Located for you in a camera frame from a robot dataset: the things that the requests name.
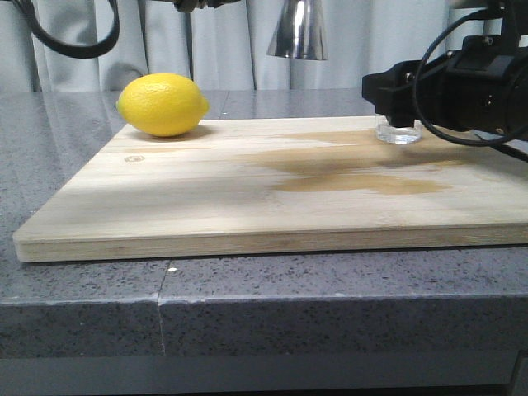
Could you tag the wooden cutting board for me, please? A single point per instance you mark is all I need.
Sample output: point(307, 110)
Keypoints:
point(286, 185)

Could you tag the steel double jigger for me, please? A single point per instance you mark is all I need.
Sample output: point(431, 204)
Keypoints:
point(300, 32)

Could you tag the grey curtain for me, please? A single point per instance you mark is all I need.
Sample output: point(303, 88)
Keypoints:
point(226, 48)

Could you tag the clear glass beaker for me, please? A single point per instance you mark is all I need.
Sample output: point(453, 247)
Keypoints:
point(393, 135)

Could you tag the yellow lemon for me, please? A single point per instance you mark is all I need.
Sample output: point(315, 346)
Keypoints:
point(162, 104)

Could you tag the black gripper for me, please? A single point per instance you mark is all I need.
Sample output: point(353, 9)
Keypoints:
point(480, 89)
point(192, 5)

